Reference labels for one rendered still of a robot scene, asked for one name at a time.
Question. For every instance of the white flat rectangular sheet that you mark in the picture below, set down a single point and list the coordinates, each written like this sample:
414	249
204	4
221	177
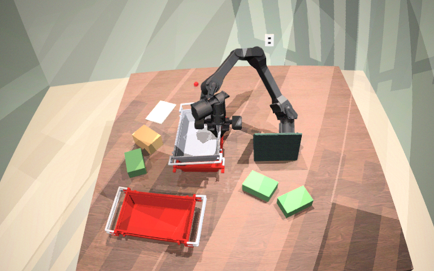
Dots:
160	112

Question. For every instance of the light green rectangular block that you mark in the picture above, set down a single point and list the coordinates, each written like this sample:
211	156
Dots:
135	163
294	201
259	186

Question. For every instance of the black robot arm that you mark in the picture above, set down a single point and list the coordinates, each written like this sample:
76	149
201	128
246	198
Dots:
209	102

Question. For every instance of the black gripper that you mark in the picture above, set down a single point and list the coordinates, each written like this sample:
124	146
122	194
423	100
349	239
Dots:
219	119

